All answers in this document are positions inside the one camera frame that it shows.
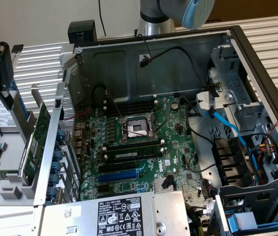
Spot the green graphics card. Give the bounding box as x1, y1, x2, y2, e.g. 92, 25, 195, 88
17, 83, 52, 182

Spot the hard disk with blue rails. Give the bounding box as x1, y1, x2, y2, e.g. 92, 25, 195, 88
0, 56, 29, 130

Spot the grey parts rack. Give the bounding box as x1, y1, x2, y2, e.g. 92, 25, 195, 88
0, 90, 48, 207

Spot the blue slot clip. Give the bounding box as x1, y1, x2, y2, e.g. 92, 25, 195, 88
49, 173, 60, 187
53, 149, 63, 163
50, 161, 62, 175
56, 129, 67, 146
46, 186, 57, 200

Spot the black box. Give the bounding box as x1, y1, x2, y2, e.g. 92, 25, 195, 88
67, 20, 97, 46

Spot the open black PC case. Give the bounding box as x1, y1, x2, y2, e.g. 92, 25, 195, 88
34, 24, 278, 236

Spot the CPU socket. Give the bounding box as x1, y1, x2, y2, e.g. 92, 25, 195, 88
120, 114, 160, 145

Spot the long black expansion slot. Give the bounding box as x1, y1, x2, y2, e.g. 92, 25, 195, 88
98, 161, 139, 174

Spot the metal locking lever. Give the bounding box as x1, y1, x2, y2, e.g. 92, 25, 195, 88
122, 127, 154, 138

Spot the short black expansion slot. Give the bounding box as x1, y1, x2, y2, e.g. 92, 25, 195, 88
96, 184, 110, 194

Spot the blue expansion slot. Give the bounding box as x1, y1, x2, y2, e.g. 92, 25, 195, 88
97, 169, 141, 183

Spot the silver power supply unit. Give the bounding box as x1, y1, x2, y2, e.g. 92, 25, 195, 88
40, 190, 191, 236

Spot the metal socket cover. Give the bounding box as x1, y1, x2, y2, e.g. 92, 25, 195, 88
150, 97, 170, 133

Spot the green Dell motherboard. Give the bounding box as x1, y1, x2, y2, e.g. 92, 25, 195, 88
72, 94, 218, 217

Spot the silver chipset heatsink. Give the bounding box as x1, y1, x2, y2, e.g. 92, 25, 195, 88
153, 177, 178, 192

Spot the black plastic fan shroud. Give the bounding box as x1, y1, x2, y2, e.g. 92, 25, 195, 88
212, 136, 255, 187

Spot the grey metal disk bay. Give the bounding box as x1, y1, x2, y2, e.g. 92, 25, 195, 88
195, 45, 269, 133

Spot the blue plastic drive caddy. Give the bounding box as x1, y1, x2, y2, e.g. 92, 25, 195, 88
223, 211, 278, 234

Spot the grey metal drive cage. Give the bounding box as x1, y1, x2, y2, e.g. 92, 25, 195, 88
215, 178, 278, 236

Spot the thin red wire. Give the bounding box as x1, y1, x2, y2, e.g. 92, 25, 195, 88
63, 107, 92, 153

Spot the black camera cable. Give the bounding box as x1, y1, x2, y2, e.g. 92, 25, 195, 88
98, 0, 106, 37

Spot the black wire with plug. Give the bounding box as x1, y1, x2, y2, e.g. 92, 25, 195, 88
136, 33, 222, 98

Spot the thick black wire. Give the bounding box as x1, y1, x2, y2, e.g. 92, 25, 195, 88
185, 97, 216, 148

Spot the thin black wire loop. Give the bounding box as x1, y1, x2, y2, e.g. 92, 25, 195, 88
186, 153, 218, 173

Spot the blue flat SATA wire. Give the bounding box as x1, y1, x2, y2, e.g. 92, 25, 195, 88
206, 107, 259, 186

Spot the multicoloured power wire bundle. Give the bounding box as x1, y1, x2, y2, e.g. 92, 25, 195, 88
248, 134, 278, 173

